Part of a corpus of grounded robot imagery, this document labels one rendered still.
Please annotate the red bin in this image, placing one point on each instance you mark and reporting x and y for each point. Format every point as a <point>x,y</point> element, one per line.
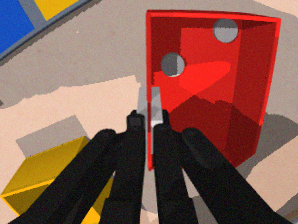
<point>224,87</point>

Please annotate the yellow bin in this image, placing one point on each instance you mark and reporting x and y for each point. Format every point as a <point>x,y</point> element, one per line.
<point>40,169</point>

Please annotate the dark grey metal shelf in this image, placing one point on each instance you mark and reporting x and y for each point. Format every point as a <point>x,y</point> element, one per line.
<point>18,18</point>

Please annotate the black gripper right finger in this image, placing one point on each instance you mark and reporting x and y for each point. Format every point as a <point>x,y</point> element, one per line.
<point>228,196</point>

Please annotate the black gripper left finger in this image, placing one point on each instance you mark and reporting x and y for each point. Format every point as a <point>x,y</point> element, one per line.
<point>70,196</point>

